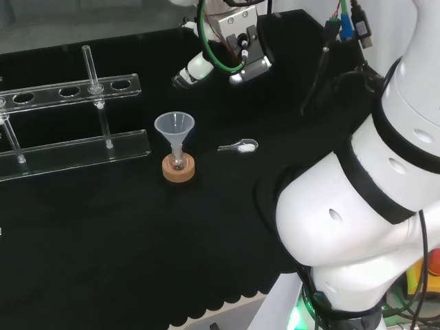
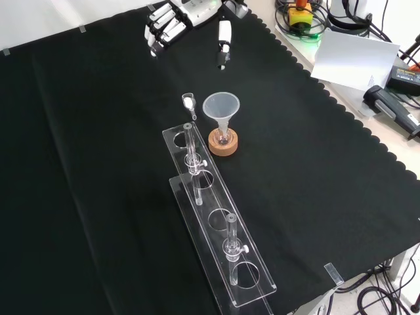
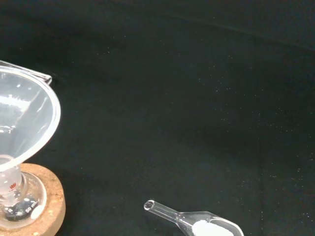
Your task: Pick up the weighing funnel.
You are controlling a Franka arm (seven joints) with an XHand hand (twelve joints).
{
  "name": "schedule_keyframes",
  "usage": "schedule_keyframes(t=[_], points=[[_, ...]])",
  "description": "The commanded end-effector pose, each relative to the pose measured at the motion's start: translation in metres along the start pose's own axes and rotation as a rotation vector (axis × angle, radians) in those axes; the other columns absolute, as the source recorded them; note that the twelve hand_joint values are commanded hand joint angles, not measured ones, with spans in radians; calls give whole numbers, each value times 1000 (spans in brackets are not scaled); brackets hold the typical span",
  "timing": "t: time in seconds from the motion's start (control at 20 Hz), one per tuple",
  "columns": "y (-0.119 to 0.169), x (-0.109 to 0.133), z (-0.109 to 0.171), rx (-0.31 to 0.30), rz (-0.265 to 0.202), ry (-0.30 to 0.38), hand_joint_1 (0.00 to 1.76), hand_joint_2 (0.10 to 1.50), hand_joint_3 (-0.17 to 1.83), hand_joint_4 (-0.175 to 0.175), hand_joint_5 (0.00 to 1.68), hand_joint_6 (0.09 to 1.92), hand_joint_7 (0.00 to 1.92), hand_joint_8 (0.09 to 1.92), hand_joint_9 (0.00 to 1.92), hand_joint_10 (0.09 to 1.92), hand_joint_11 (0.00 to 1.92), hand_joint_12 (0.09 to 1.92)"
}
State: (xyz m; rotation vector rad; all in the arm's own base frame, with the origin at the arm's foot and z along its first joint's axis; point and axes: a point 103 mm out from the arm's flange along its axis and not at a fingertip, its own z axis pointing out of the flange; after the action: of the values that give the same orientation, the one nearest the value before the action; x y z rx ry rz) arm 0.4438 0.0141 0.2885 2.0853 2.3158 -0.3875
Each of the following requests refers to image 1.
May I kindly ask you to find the green cable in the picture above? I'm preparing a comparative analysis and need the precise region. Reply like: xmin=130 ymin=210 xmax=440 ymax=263
xmin=196 ymin=0 xmax=245 ymax=75

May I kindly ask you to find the clear glass weighing funnel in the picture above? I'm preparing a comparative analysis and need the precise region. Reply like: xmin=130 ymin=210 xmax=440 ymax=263
xmin=217 ymin=138 xmax=258 ymax=154

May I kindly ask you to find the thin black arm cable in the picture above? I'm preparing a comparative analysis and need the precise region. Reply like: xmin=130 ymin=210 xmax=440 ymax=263
xmin=410 ymin=208 xmax=435 ymax=330

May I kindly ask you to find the cork ring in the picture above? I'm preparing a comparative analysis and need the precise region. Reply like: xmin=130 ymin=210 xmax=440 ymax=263
xmin=162 ymin=153 xmax=197 ymax=184

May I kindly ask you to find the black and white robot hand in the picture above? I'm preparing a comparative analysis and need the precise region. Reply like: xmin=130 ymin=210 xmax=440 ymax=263
xmin=170 ymin=0 xmax=275 ymax=91

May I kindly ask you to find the clear acrylic funnel stand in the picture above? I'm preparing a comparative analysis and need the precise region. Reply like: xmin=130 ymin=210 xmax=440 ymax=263
xmin=0 ymin=44 xmax=153 ymax=183

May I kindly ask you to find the small round-bottom glass flask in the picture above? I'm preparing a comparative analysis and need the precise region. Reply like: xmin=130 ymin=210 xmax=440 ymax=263
xmin=169 ymin=151 xmax=188 ymax=172

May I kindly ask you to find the yellow stop button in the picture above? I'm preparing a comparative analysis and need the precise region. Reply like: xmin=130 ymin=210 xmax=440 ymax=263
xmin=405 ymin=247 xmax=440 ymax=297

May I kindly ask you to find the clear plastic funnel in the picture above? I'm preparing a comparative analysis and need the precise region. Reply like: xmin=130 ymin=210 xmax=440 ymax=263
xmin=153 ymin=111 xmax=196 ymax=160

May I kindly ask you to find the black cable with plugs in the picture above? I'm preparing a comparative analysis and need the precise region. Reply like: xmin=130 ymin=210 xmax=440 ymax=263
xmin=300 ymin=0 xmax=374 ymax=116

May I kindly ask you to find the black bench cloth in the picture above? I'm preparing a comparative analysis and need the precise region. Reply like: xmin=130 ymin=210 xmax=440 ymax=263
xmin=0 ymin=9 xmax=382 ymax=328

